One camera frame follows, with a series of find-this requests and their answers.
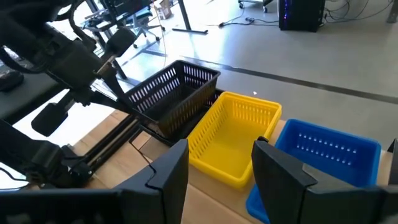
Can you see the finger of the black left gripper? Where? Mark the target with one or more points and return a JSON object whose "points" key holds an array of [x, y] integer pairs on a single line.
{"points": [[119, 41], [49, 119]]}

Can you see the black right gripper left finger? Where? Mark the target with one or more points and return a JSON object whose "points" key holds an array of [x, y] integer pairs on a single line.
{"points": [[161, 193]]}

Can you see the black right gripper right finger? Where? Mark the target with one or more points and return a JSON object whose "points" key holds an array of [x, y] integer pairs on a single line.
{"points": [[286, 193]]}

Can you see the blue plastic basket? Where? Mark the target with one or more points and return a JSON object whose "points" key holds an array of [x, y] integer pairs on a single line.
{"points": [[326, 168], [253, 208]]}

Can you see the yellow plastic basket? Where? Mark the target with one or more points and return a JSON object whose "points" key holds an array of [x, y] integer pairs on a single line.
{"points": [[230, 152], [217, 175]]}

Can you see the black plastic basket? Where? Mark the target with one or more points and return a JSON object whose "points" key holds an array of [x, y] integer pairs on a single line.
{"points": [[189, 129], [174, 96]]}

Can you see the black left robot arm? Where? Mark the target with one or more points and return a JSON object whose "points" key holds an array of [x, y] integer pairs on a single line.
{"points": [[31, 155]]}

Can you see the wooden shelf with black legs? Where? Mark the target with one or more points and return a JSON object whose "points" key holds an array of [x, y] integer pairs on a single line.
{"points": [[211, 205]]}

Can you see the grey desk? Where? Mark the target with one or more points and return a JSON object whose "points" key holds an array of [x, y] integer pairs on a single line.
{"points": [[28, 96]]}

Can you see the teal office chair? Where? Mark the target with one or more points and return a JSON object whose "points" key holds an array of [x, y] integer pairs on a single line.
{"points": [[146, 18]]}

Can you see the open cardboard box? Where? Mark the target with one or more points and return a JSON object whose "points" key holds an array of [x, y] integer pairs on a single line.
{"points": [[164, 9]]}

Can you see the black computer mouse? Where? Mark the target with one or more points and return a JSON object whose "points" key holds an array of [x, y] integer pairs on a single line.
{"points": [[9, 81]]}

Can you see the black desk leg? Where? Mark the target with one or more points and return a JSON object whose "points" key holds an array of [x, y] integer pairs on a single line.
{"points": [[186, 18]]}

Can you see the black computer tower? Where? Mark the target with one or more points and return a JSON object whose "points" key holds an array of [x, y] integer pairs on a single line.
{"points": [[301, 15]]}

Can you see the black aluminium table frame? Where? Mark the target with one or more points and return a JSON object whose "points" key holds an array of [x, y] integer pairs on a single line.
{"points": [[109, 140]]}

